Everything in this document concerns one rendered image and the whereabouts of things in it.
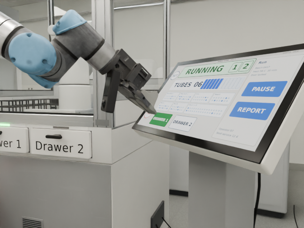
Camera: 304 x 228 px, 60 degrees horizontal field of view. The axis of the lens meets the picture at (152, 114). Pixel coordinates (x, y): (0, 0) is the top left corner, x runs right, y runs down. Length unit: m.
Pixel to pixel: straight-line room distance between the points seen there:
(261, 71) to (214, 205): 0.38
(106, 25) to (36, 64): 0.58
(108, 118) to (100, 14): 0.40
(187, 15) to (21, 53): 3.88
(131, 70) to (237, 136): 0.33
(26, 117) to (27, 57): 0.76
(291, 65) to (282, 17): 3.49
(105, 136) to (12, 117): 0.46
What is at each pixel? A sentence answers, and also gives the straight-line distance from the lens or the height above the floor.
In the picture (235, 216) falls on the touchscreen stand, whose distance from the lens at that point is 0.81.
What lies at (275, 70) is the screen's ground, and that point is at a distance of 0.67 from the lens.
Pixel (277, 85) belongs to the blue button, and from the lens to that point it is 0.63.
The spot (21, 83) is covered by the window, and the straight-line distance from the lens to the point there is 1.32.
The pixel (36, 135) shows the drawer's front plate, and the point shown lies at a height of 0.90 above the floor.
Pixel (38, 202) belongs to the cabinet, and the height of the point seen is 0.59.
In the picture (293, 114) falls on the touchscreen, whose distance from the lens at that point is 0.58.
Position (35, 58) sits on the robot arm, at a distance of 0.54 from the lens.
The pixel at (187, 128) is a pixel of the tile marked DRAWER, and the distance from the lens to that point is 0.70.
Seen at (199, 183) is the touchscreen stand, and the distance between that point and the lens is 0.82.
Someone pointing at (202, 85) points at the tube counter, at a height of 1.11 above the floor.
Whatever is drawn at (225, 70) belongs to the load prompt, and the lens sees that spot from 0.77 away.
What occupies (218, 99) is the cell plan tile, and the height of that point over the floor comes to 1.07.
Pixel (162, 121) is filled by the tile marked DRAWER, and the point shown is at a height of 1.00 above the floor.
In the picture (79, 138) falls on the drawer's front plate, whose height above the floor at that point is 0.90.
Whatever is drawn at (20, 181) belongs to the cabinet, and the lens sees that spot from 1.38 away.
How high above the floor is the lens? 1.09
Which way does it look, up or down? 5 degrees down
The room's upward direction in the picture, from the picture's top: straight up
